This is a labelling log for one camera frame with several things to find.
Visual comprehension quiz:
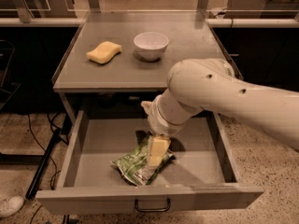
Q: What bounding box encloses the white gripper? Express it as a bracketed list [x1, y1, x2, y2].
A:
[141, 90, 203, 167]

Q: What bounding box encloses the green jalapeno chip bag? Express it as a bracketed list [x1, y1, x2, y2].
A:
[111, 134, 174, 186]

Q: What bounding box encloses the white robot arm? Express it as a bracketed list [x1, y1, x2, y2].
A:
[141, 59, 299, 149]

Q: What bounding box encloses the grey open drawer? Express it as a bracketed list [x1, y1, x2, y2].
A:
[36, 111, 263, 215]

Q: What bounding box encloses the grey cabinet counter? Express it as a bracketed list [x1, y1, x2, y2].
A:
[51, 10, 245, 123]

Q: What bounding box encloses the white ceramic bowl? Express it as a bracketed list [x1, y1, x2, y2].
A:
[134, 32, 169, 61]

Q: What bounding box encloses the yellow sponge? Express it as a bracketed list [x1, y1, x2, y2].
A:
[86, 41, 122, 64]

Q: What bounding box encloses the black pole on floor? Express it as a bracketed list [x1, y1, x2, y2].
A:
[25, 129, 60, 200]

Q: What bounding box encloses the white sneaker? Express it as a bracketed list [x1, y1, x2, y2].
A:
[0, 196, 24, 218]

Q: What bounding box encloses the dark metal drawer handle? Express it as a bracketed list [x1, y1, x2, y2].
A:
[135, 198, 171, 213]

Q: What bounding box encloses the black floor cable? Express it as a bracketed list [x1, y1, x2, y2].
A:
[27, 111, 70, 191]

